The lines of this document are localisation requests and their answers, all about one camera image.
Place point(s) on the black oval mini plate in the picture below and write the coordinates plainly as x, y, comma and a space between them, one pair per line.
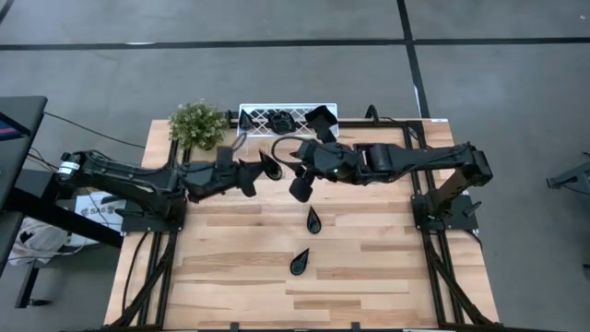
281, 123

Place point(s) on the black frame bracket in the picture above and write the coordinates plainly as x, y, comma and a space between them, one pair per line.
234, 326
229, 116
372, 113
355, 326

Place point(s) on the black desk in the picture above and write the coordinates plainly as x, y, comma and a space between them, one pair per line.
27, 115

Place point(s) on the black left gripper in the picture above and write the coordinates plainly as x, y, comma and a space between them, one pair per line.
216, 180

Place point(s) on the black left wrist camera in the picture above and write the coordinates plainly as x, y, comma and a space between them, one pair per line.
225, 157

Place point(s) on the green potted plant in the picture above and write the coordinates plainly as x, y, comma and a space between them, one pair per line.
198, 124

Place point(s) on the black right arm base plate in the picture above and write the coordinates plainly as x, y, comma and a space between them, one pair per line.
465, 221

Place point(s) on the black square mini plate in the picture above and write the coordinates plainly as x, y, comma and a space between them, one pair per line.
320, 117

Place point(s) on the white plastic bag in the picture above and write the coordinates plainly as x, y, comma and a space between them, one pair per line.
39, 242

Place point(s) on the white printed cardboard box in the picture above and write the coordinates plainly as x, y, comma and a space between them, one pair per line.
92, 209

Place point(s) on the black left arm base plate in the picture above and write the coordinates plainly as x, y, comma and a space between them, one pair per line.
138, 226

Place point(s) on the lit display screen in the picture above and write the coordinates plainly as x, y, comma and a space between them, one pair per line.
8, 131

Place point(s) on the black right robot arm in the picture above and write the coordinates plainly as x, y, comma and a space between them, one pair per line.
415, 159

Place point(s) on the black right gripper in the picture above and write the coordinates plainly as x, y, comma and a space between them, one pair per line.
332, 161

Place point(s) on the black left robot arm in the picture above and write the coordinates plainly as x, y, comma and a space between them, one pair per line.
124, 177

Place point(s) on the grey tripod stand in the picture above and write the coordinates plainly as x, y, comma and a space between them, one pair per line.
574, 177

